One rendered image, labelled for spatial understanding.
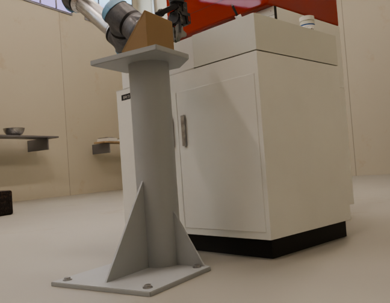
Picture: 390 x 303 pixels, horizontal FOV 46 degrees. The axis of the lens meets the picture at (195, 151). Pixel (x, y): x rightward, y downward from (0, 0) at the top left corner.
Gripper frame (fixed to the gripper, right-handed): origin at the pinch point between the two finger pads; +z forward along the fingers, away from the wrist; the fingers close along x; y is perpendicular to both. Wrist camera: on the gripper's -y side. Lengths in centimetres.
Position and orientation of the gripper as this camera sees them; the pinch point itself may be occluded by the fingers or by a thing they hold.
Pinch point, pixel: (176, 41)
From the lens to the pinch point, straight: 224.9
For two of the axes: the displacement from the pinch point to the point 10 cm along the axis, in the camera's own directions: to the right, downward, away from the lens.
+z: 0.7, 10.0, -0.4
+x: -6.9, 0.8, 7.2
